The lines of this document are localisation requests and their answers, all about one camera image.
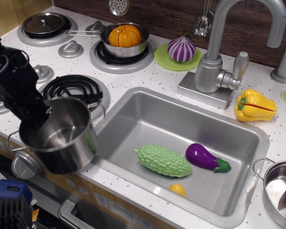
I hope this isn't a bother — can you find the back left stove burner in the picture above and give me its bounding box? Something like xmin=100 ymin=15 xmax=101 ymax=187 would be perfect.
xmin=17 ymin=14 xmax=78 ymax=47

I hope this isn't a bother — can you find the back right coil burner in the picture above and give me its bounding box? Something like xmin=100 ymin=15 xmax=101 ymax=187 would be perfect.
xmin=89 ymin=41 xmax=154 ymax=74

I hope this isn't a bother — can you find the purple toy eggplant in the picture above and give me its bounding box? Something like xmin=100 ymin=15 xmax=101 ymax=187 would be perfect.
xmin=185 ymin=143 xmax=231 ymax=173

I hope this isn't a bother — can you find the hanging clear spoon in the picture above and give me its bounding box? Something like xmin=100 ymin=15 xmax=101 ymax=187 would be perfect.
xmin=194 ymin=0 xmax=214 ymax=37

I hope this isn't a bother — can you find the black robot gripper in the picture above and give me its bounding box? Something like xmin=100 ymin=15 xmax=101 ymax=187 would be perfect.
xmin=0 ymin=42 xmax=52 ymax=129

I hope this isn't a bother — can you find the silver toy faucet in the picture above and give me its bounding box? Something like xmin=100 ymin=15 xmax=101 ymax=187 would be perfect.
xmin=176 ymin=0 xmax=286 ymax=110

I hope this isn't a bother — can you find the silver oven door handle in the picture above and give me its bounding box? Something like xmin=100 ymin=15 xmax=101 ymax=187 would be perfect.
xmin=58 ymin=199 xmax=101 ymax=229

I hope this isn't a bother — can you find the steel pot at right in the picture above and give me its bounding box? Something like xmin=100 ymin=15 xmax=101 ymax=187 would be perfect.
xmin=253 ymin=157 xmax=286 ymax=229

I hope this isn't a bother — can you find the purple white toy onion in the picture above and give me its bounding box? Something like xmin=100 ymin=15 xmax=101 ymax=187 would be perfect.
xmin=167 ymin=36 xmax=196 ymax=63

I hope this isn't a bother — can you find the hanging perforated ladle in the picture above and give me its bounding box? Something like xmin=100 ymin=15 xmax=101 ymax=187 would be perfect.
xmin=109 ymin=0 xmax=130 ymax=17

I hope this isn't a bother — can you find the silver stove knob centre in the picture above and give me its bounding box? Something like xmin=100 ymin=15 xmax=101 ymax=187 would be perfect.
xmin=58 ymin=41 xmax=84 ymax=59

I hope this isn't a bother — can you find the light green plate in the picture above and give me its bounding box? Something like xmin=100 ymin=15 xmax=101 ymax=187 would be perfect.
xmin=154 ymin=43 xmax=202 ymax=71

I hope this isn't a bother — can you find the small steel saucepan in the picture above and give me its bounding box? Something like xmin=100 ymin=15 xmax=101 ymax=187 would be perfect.
xmin=66 ymin=22 xmax=149 ymax=58

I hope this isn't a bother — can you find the large steel stock pot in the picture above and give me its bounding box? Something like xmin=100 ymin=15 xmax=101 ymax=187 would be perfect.
xmin=19 ymin=97 xmax=98 ymax=174

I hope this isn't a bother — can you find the silver oven dial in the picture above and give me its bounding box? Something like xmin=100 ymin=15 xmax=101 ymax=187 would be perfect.
xmin=11 ymin=151 xmax=43 ymax=180

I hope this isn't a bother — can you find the yellow toy bell pepper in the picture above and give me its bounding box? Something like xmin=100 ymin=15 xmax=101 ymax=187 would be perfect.
xmin=234 ymin=89 xmax=277 ymax=122

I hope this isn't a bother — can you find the steel pot lid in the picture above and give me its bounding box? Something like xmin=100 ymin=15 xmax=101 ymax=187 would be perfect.
xmin=22 ymin=12 xmax=67 ymax=35

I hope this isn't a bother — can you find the orange toy pumpkin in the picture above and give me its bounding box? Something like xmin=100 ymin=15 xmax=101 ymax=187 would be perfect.
xmin=108 ymin=24 xmax=142 ymax=48

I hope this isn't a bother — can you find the green toy bitter gourd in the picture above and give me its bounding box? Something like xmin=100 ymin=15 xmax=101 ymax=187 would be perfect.
xmin=133 ymin=144 xmax=192 ymax=177

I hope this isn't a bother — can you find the silver stove knob back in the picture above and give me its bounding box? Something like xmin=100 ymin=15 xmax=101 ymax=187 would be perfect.
xmin=85 ymin=21 xmax=106 ymax=35

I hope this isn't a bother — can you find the grey sink basin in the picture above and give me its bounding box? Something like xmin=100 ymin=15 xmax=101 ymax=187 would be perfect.
xmin=93 ymin=87 xmax=270 ymax=228

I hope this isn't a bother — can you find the blue black clamp device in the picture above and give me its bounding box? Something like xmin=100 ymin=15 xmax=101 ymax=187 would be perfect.
xmin=0 ymin=179 xmax=32 ymax=229

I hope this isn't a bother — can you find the yellow toy corn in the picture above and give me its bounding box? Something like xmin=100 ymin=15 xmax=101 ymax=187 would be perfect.
xmin=168 ymin=184 xmax=187 ymax=198

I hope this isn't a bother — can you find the silver stove knob left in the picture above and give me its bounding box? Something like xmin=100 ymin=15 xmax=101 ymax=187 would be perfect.
xmin=33 ymin=64 xmax=54 ymax=84

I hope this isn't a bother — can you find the front black coil burner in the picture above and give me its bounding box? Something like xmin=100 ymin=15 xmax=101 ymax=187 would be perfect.
xmin=39 ymin=74 xmax=110 ymax=121

